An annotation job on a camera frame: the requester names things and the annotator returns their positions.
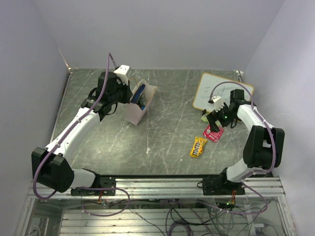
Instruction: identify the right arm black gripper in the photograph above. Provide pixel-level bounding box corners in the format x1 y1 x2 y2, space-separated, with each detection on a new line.
206 102 237 133

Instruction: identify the green snack packet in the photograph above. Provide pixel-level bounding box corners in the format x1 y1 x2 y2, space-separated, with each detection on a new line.
201 113 209 122

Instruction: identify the blue Burts chips bag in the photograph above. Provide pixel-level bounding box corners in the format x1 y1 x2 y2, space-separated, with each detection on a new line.
130 84 146 104

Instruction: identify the white paper bag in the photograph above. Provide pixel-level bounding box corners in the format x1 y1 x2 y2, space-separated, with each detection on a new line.
125 78 157 125

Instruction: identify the red snack packet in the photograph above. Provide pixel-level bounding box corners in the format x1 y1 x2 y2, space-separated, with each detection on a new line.
203 125 224 143

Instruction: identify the yellow M&M's packet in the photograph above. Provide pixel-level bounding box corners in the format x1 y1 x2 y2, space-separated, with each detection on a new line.
190 136 207 158

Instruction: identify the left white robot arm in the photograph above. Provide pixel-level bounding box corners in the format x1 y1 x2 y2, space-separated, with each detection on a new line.
31 65 132 198

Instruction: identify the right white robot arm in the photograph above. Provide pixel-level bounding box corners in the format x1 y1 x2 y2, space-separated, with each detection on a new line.
207 89 285 195

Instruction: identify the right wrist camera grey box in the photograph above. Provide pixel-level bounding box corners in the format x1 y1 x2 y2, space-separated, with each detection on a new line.
209 96 227 112

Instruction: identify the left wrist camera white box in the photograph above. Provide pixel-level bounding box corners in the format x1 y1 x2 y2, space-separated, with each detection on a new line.
114 65 130 85

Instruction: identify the whiteboard with yellow frame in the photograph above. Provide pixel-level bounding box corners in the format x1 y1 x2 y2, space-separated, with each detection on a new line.
192 73 244 112

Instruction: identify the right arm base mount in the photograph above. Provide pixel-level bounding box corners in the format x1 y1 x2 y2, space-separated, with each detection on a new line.
197 171 245 196

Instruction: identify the aluminium frame rail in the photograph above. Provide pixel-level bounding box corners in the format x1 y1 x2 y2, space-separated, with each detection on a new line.
27 176 286 199

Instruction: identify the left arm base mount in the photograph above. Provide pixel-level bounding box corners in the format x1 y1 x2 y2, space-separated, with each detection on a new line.
70 175 116 196

